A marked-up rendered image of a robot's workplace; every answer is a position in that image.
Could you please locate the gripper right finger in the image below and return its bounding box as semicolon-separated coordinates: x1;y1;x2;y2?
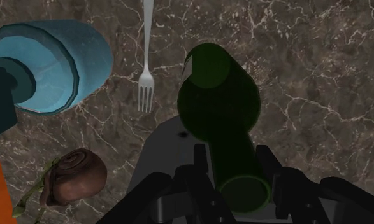
255;144;374;224

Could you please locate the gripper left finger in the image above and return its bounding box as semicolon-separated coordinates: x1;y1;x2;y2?
96;143;237;224

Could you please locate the dark green glass bottle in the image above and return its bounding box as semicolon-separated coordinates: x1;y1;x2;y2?
176;42;272;214

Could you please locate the dark red rose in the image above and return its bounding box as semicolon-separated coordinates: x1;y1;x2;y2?
11;148;108;224

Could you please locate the silver fork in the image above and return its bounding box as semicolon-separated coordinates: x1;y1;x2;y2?
138;0;155;113

